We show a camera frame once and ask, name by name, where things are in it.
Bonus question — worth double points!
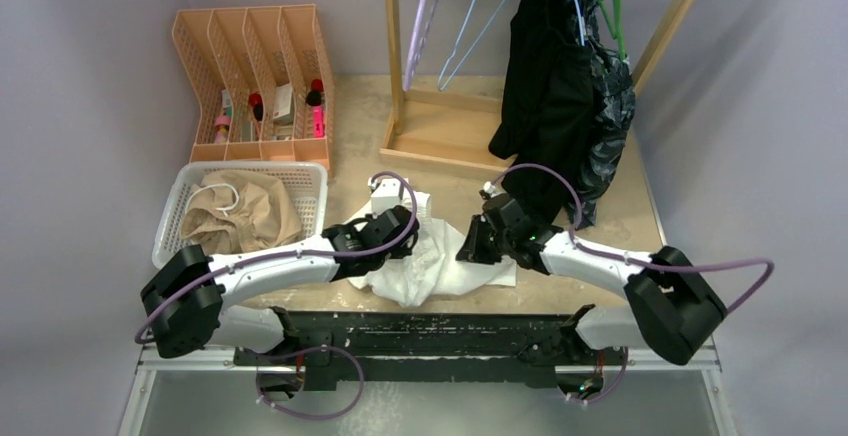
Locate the wooden clothes rack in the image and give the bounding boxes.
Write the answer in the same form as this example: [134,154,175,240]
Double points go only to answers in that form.
[379,0,696,179]

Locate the white shorts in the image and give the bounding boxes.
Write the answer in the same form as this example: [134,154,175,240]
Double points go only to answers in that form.
[347,191,517,308]

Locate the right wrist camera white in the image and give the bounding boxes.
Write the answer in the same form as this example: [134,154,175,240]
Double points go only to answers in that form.
[479,181,499,201]

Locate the red black marker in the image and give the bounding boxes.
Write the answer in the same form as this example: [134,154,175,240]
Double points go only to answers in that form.
[248,92,264,122]

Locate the green hanger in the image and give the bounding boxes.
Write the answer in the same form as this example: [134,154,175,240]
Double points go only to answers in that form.
[596,0,629,63]

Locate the black patterned shorts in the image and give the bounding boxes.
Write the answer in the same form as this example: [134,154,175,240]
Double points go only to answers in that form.
[568,0,636,229]

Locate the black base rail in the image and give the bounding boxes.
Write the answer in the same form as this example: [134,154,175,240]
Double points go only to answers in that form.
[233,309,626,393]

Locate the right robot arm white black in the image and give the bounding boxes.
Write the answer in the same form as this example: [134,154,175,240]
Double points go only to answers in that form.
[455,194,729,366]

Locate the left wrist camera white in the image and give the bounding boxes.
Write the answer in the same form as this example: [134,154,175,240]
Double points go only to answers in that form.
[369,177,405,215]

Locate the plain black shorts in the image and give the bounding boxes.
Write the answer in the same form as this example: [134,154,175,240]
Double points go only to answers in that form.
[488,0,599,222]

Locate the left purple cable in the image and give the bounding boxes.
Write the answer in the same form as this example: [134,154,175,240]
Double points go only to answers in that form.
[134,171,420,346]

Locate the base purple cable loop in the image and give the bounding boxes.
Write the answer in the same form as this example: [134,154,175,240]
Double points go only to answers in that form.
[255,344,366,421]

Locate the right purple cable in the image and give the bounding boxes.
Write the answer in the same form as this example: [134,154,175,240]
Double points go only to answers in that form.
[490,163,776,318]

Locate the peach plastic file organizer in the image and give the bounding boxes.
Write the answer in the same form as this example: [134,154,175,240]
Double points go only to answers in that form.
[171,4,335,170]

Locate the beige shorts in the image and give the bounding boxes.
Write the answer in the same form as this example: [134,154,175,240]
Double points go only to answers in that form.
[179,170,304,255]

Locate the pink highlighter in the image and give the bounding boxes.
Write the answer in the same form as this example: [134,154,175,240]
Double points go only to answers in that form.
[312,105,326,138]

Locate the lilac hanger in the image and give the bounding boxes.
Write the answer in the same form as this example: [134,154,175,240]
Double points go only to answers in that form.
[402,0,439,91]

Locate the white plastic basket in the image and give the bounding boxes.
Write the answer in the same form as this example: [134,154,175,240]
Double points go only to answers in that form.
[152,161,328,268]

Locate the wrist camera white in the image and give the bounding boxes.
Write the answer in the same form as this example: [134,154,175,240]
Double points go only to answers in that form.
[369,177,405,215]
[479,181,499,201]

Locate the white small box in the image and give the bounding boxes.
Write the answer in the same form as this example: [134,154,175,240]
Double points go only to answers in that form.
[272,83,294,126]

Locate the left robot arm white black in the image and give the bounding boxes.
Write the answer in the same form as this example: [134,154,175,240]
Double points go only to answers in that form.
[135,206,419,365]

